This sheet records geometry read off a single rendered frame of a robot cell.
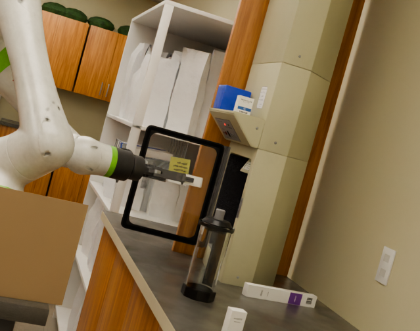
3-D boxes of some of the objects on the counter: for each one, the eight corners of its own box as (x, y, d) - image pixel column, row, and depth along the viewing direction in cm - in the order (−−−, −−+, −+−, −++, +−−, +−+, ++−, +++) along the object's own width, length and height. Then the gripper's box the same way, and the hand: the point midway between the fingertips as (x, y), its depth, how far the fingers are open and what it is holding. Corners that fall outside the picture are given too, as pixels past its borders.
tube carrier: (210, 291, 214) (229, 224, 213) (219, 301, 203) (239, 231, 202) (177, 284, 211) (196, 216, 210) (185, 295, 200) (204, 223, 199)
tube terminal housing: (257, 272, 274) (310, 82, 270) (287, 297, 243) (348, 82, 239) (197, 259, 267) (251, 64, 263) (220, 282, 236) (282, 62, 232)
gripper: (147, 154, 196) (214, 171, 208) (116, 152, 215) (179, 169, 226) (141, 180, 195) (209, 196, 207) (111, 176, 214) (174, 191, 226)
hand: (186, 180), depth 215 cm, fingers open, 9 cm apart
